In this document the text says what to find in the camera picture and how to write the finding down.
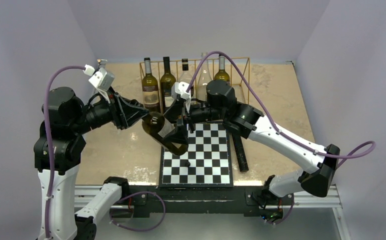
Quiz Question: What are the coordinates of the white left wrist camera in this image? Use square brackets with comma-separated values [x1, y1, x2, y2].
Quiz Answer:
[83, 64, 115, 104]

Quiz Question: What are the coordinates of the green Primitivo wine bottle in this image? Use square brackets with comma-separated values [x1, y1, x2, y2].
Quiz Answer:
[141, 57, 161, 113]

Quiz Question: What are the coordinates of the clear glass bottle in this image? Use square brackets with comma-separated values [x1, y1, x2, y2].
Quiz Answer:
[196, 60, 212, 101]

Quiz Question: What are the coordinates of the black handheld microphone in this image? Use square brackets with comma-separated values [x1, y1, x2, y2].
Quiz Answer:
[231, 133, 249, 173]

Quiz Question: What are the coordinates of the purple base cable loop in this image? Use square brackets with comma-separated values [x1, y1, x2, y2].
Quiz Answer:
[109, 191, 167, 233]

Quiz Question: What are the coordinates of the gold wire wine rack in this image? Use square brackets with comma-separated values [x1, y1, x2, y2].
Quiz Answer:
[139, 56, 251, 115]

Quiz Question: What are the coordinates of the black white chessboard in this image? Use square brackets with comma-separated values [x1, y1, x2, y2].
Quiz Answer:
[158, 121, 234, 188]

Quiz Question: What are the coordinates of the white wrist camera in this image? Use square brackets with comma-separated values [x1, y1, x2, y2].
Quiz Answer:
[83, 64, 115, 104]
[171, 81, 192, 113]

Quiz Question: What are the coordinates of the clear square liquor bottle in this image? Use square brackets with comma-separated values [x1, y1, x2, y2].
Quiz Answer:
[178, 58, 192, 85]

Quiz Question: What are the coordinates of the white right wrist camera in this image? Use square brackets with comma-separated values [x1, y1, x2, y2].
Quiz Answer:
[171, 81, 192, 113]

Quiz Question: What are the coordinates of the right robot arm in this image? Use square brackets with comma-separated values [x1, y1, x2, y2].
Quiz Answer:
[164, 80, 340, 204]

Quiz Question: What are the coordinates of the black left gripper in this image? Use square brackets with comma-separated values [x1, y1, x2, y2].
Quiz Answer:
[69, 84, 149, 135]

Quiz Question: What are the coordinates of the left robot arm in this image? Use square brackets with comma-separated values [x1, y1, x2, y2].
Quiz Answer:
[33, 87, 148, 240]

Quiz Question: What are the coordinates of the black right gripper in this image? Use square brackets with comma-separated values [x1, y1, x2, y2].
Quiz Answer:
[162, 98, 225, 146]

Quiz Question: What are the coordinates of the dark green wine bottle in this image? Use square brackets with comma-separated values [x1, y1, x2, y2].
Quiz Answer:
[160, 56, 177, 113]

